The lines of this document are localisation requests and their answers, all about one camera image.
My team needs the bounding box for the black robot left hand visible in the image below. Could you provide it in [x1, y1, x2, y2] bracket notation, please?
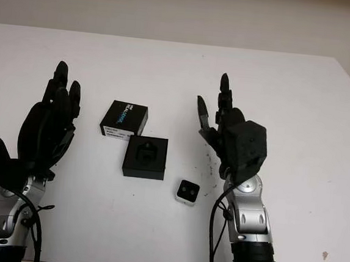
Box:
[14, 57, 86, 184]

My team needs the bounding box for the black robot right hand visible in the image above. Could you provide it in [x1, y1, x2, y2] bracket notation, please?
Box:
[189, 70, 254, 187]

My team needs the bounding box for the silver RealSense camera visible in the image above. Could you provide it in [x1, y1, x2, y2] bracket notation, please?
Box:
[174, 178, 201, 204]

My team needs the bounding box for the black RealSense box lid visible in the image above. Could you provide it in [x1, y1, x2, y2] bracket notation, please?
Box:
[98, 99, 151, 142]

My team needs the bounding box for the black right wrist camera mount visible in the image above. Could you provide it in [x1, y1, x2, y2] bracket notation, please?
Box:
[221, 117, 269, 180]

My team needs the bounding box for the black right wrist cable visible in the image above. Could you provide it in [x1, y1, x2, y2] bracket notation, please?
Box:
[206, 166, 242, 262]

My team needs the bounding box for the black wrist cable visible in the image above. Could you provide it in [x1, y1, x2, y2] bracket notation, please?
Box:
[206, 166, 242, 262]
[4, 188, 57, 262]

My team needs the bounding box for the black camera box base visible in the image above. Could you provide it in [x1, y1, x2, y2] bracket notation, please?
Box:
[121, 134, 169, 181]

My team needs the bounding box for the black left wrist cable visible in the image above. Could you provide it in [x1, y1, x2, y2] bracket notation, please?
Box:
[4, 188, 57, 262]

